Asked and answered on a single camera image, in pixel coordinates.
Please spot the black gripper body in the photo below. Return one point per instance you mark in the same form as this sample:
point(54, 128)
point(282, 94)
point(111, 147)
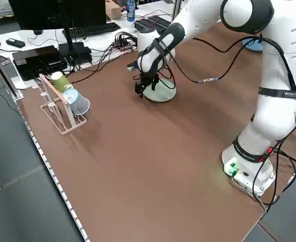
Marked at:
point(149, 76)

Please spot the green plate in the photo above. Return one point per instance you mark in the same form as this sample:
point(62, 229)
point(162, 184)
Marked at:
point(163, 94)

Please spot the blue plate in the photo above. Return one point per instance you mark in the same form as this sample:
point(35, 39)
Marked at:
point(252, 48)

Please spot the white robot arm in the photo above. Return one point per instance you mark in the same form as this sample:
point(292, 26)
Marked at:
point(276, 118)

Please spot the USB hub with plugs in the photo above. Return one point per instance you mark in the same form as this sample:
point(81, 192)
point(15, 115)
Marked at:
point(125, 41)

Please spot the black finned power supply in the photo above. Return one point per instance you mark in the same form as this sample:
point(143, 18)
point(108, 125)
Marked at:
point(144, 24)
point(160, 21)

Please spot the pale blue translucent cup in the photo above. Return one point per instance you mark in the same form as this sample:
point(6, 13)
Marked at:
point(78, 103)

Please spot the blue-labelled water bottle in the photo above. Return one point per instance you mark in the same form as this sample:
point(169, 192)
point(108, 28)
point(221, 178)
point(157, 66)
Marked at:
point(130, 11)

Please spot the black keyboard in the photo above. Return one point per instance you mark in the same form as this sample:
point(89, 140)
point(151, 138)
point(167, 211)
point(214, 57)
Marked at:
point(94, 29)

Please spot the brown cardboard box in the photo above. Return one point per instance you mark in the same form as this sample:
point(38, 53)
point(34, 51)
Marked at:
point(113, 10)

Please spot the green paper cup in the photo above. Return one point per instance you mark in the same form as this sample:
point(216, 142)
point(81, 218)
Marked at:
point(60, 80)

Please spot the black flat device box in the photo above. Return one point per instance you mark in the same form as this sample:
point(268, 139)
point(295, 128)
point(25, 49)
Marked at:
point(39, 61)

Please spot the black computer monitor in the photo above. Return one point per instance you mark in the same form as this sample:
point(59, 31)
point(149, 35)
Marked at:
point(59, 12)

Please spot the black computer mouse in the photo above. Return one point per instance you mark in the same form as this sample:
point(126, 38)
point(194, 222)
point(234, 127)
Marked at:
point(38, 32)

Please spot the small black handheld device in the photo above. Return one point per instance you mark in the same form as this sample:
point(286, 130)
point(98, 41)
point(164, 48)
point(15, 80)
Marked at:
point(15, 43)

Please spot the aluminium profile post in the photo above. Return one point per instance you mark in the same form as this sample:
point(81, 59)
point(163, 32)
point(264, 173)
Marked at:
point(176, 6)

